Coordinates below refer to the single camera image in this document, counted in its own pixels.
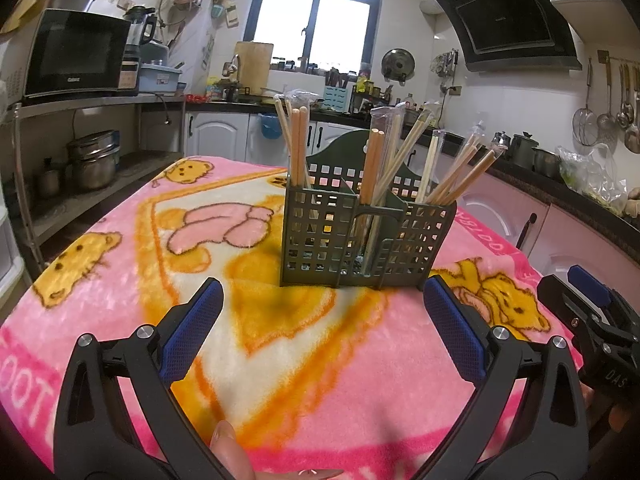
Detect light blue knife holder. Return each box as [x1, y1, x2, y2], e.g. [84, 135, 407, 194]
[322, 69, 351, 113]

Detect pink base cabinets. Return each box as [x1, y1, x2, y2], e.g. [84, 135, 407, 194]
[457, 170, 640, 311]

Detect light blue plastic box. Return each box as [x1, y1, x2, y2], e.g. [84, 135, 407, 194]
[137, 62, 183, 95]

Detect black microwave oven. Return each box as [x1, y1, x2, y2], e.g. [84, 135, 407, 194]
[5, 8, 132, 107]

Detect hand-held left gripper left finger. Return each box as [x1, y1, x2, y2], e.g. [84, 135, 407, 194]
[52, 277, 238, 480]

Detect white base cabinets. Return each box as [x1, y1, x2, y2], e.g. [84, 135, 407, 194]
[184, 111, 371, 166]

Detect hanging slotted skimmer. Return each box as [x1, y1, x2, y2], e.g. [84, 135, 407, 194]
[597, 57, 617, 131]

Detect stack of steel pots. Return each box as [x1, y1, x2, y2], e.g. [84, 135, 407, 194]
[66, 130, 121, 191]

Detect blue hanging bin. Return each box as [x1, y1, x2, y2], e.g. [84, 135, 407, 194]
[259, 112, 285, 140]

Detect tall steel pot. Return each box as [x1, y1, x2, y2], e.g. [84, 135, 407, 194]
[511, 132, 538, 170]

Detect blender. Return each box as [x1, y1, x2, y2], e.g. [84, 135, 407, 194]
[121, 5, 158, 91]

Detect metal shelf rack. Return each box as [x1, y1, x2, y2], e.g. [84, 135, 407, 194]
[10, 92, 187, 281]

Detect person's left hand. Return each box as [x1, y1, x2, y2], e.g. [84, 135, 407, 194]
[210, 419, 346, 480]

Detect wooden cutting board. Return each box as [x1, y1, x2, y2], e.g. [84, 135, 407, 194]
[234, 41, 275, 96]

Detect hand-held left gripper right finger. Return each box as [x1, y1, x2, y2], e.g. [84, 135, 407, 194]
[423, 275, 591, 480]

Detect hanging steel ladle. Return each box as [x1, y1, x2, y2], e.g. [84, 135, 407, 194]
[625, 67, 640, 153]

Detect hanging steel spoon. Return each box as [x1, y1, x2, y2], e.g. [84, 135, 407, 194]
[616, 62, 631, 128]

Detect green plastic utensil basket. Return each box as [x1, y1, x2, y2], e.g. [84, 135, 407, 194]
[280, 129, 458, 291]

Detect white plastic drawer tower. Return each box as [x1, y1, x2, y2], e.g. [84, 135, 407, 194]
[0, 195, 25, 291]

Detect hanging glass pot lid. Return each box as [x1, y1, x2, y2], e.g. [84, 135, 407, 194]
[381, 48, 416, 83]

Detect pink printed blanket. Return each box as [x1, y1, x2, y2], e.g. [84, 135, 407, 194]
[0, 156, 586, 480]

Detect clear plastic bag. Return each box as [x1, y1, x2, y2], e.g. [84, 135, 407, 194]
[556, 142, 626, 206]

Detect black range hood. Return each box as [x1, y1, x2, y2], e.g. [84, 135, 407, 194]
[434, 0, 583, 73]

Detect hanging wire strainer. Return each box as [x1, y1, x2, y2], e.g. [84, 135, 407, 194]
[571, 57, 598, 133]

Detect pile of wooden chopsticks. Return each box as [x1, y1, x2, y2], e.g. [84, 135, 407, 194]
[274, 89, 496, 281]

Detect black kitchen countertop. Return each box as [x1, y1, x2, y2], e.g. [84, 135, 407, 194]
[185, 100, 640, 248]

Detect kitchen window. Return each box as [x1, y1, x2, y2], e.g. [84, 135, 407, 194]
[252, 0, 387, 73]

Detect person's right hand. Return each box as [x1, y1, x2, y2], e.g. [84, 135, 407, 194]
[580, 382, 628, 436]

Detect small steel lidded pot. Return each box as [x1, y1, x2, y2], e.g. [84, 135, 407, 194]
[34, 157, 63, 198]

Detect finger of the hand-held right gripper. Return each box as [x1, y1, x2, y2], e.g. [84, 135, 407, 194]
[537, 274, 608, 341]
[567, 266, 626, 321]

